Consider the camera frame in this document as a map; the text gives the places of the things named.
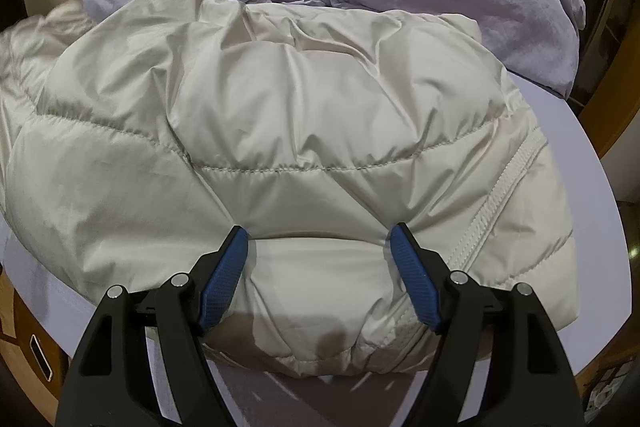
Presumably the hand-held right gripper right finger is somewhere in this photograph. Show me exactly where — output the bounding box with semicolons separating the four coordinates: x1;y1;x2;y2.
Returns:
389;223;586;427

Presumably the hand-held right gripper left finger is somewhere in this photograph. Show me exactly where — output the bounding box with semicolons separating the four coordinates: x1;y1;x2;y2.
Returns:
54;227;249;427

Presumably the cream puffer jacket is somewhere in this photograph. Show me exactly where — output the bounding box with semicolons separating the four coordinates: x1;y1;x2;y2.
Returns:
0;0;581;379

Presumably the bed with lavender sheet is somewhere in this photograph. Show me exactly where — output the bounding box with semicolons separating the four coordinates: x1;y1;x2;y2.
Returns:
0;72;626;427

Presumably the small white-rimmed rectangular device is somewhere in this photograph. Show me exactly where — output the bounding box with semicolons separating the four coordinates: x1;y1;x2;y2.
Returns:
29;333;55;381

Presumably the black white patterned item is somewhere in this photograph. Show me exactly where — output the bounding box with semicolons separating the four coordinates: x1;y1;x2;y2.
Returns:
589;354;637;420

